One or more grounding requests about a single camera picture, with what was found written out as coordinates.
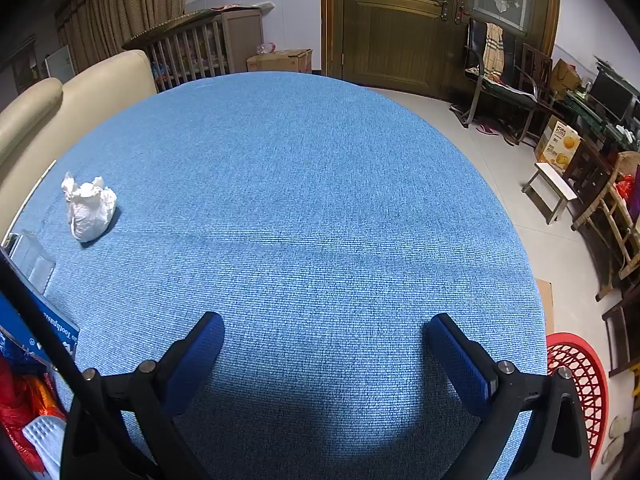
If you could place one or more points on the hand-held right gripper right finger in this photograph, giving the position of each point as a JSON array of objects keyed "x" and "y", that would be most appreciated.
[{"x": 457, "y": 360}]

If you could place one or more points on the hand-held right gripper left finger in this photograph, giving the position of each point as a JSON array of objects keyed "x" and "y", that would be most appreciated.
[{"x": 197, "y": 360}]

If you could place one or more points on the red plastic basket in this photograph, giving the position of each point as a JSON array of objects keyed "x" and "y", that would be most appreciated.
[{"x": 580, "y": 385}]

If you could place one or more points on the blue cardboard box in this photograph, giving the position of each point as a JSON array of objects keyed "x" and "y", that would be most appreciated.
[{"x": 17, "y": 320}]

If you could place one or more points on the white plastic bag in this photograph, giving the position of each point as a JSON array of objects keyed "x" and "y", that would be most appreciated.
[{"x": 90, "y": 210}]

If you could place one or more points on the red plastic bag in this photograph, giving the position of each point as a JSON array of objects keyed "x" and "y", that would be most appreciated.
[{"x": 12, "y": 400}]

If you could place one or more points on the clear plastic container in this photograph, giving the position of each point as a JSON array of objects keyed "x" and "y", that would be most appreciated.
[{"x": 32, "y": 260}]

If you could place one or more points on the flat cardboard box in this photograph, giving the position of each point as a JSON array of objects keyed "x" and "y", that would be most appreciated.
[{"x": 545, "y": 305}]

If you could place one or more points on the tall dark wooden chair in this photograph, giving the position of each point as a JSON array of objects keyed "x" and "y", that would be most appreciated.
[{"x": 620, "y": 325}]

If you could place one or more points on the white ribbed plastic piece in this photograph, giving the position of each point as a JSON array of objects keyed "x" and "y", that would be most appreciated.
[{"x": 45, "y": 437}]

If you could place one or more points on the beige slipper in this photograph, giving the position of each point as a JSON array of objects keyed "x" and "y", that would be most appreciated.
[
  {"x": 612, "y": 452},
  {"x": 620, "y": 427}
]

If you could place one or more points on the blue tablecloth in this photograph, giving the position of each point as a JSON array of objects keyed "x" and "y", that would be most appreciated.
[{"x": 300, "y": 210}]

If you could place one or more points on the small white stool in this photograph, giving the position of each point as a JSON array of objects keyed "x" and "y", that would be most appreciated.
[{"x": 550, "y": 182}]

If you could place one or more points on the rattan chair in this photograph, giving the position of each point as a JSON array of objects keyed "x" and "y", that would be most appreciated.
[{"x": 615, "y": 210}]

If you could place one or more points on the pink slipper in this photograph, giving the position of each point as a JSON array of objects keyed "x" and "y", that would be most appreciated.
[{"x": 487, "y": 129}]

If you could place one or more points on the yellow cardboard box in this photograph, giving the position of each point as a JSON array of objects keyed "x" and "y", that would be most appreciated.
[{"x": 557, "y": 145}]

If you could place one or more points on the small red bag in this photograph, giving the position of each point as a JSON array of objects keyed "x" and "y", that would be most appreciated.
[{"x": 625, "y": 189}]

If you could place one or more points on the black metal chair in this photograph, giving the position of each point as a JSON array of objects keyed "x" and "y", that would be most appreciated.
[{"x": 505, "y": 92}]

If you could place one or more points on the dark wooden desk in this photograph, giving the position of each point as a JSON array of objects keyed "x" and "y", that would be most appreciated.
[{"x": 590, "y": 115}]

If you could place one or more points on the beige leather sofa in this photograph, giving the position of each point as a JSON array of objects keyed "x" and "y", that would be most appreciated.
[{"x": 75, "y": 105}]

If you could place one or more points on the wooden door leaf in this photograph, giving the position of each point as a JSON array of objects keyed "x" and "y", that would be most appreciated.
[
  {"x": 460, "y": 60},
  {"x": 395, "y": 45}
]

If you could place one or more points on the brown paper bag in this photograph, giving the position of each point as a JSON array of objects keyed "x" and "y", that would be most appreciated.
[{"x": 565, "y": 77}]

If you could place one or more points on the black computer monitor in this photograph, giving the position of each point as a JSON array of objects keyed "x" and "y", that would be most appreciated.
[{"x": 612, "y": 92}]

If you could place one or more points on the brown cardboard box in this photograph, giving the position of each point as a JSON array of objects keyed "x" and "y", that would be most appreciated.
[{"x": 285, "y": 61}]

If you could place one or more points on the striped scarf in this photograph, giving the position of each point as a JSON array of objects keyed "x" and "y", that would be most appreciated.
[{"x": 492, "y": 50}]

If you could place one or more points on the wooden crib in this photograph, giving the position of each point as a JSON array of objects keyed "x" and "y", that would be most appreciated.
[{"x": 200, "y": 45}]

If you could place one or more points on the clear plastic bottle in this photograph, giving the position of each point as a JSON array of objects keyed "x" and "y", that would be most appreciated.
[{"x": 265, "y": 49}]

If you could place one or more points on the white board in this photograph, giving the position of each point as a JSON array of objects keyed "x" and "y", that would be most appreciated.
[{"x": 60, "y": 64}]

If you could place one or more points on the beige striped curtain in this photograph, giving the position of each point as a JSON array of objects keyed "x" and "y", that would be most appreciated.
[{"x": 125, "y": 5}]

